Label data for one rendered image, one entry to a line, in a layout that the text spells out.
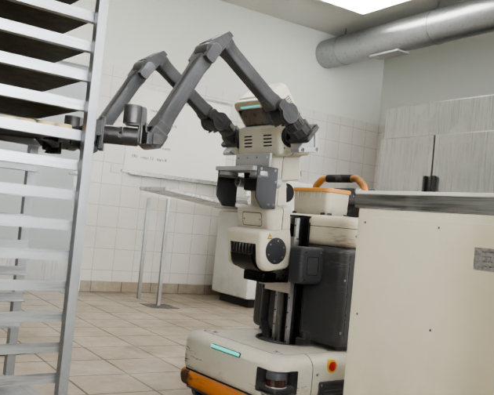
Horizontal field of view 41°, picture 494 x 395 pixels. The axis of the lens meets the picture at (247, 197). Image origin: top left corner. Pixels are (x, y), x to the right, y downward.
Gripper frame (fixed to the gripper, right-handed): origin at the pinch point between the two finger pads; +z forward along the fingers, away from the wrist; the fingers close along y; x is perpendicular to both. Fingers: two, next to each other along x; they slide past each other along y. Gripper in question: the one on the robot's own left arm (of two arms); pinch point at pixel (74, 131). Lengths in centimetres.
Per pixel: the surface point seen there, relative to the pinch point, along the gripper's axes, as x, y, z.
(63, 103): 8.6, 6.9, 2.5
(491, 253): 33, -26, -121
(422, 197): 9, -11, -109
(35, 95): 12.8, 7.7, 9.9
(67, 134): 7.6, -2.0, 0.9
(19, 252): 12.8, -37.4, 10.0
